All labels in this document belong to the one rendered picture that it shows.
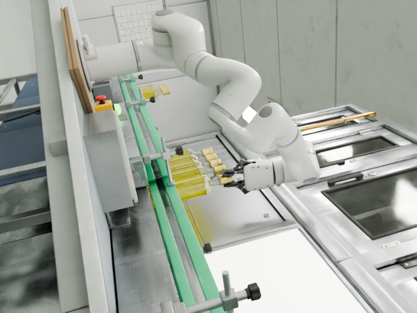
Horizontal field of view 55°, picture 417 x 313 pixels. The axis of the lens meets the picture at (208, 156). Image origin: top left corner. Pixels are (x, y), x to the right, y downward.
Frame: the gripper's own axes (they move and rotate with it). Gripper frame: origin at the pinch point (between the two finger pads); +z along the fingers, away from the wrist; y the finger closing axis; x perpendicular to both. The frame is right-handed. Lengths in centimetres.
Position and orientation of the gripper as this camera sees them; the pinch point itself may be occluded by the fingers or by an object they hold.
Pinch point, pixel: (228, 178)
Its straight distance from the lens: 138.3
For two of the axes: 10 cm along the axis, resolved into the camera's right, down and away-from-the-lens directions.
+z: -9.9, 1.2, 0.4
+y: -1.2, -8.9, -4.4
